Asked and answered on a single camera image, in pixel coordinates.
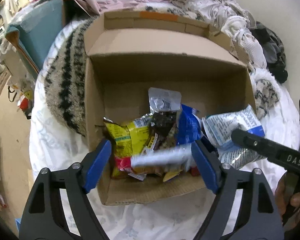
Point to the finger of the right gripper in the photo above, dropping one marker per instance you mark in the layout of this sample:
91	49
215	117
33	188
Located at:
281	155

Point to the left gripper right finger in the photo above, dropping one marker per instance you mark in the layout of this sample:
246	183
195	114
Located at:
258	216

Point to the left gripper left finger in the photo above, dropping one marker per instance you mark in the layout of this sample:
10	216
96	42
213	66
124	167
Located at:
43	216

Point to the yellow snack bag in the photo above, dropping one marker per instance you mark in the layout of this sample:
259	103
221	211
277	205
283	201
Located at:
128	139

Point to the dark brown snack packet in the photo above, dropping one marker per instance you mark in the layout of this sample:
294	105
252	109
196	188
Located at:
164	106

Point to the person's right hand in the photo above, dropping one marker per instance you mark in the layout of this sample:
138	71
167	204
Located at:
282	204

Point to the dark clothes pile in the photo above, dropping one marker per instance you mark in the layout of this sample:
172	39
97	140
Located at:
274	51

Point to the red container on floor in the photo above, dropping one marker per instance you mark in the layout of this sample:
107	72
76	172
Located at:
23	104

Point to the white floral crumpled duvet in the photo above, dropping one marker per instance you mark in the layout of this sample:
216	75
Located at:
231	19

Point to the brown cardboard box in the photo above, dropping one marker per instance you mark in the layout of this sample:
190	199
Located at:
130	52

